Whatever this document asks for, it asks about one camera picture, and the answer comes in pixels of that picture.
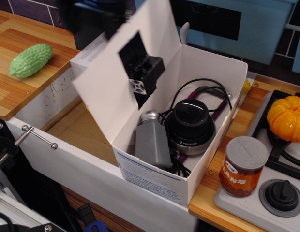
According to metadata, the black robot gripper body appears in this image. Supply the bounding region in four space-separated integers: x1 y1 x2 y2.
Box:
57 0 135 40

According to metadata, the white cardboard box with flap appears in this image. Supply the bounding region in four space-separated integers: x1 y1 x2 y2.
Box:
73 0 247 205

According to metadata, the white faucet spout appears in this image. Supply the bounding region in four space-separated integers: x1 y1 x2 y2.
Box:
180 22 190 45

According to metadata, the green bitter gourd toy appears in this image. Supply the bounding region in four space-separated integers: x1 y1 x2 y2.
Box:
9 43 53 78

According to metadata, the grey bottle silver cap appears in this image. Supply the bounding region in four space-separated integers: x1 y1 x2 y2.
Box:
135 111 172 169

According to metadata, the black 3D mouse puck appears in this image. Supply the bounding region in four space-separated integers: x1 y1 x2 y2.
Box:
167 99 216 156

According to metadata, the blue toy oven cabinet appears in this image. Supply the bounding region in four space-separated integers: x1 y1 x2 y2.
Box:
170 0 297 65

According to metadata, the yellow toy behind box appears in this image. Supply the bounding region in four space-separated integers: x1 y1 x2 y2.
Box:
242 78 251 94

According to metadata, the black clamp body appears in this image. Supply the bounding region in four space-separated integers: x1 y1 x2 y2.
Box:
0 122 19 166

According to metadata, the orange toy pumpkin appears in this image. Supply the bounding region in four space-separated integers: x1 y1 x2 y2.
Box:
267 96 300 143

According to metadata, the orange beans can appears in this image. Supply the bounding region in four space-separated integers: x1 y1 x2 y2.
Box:
219 136 269 198

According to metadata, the black burner grate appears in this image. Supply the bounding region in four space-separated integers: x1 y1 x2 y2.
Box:
246 90 300 180

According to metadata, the black stove knob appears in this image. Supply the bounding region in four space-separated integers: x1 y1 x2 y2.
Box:
259 179 300 218

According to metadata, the white toy stove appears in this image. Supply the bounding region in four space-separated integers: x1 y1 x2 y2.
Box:
214 90 300 232

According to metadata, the black taped handle block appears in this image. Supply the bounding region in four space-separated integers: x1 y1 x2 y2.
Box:
119 32 165 108

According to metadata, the metal clamp screw handle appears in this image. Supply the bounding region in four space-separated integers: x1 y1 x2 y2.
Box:
14 125 58 150

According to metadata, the blue clamp handle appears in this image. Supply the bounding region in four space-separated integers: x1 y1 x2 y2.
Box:
77 203 109 232

